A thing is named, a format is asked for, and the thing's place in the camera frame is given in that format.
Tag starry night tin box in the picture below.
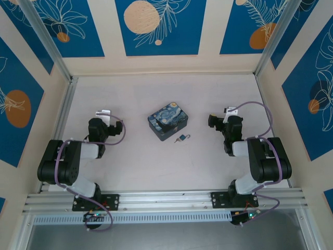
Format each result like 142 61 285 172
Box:
147 102 190 142

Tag blue poster with peach circle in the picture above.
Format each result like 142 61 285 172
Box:
115 0 208 57

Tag blue poster with orange fern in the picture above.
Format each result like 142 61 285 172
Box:
220 0 290 56

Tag blue poster with white lily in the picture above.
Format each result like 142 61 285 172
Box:
28 0 105 58

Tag grey metal sheet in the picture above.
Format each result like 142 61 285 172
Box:
25 208 312 250

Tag aluminium side rail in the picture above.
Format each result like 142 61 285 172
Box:
38 77 79 194

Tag blue wall poster white leaves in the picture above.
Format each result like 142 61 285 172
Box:
281 25 333 162

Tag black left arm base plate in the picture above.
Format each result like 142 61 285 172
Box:
72 194 120 212

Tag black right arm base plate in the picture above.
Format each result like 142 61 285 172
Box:
211 191 260 209

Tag long aluminium mounting rail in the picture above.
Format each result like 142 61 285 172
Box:
22 189 309 215

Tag blue wall poster orange oval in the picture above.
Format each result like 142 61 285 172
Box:
0 37 45 168

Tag grey slotted cable duct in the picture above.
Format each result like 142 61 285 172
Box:
32 210 233 226

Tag aluminium frame post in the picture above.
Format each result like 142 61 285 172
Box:
253 0 312 78
18 0 79 84

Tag narrow plain blue wall poster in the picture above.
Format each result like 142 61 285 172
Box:
0 4 55 76

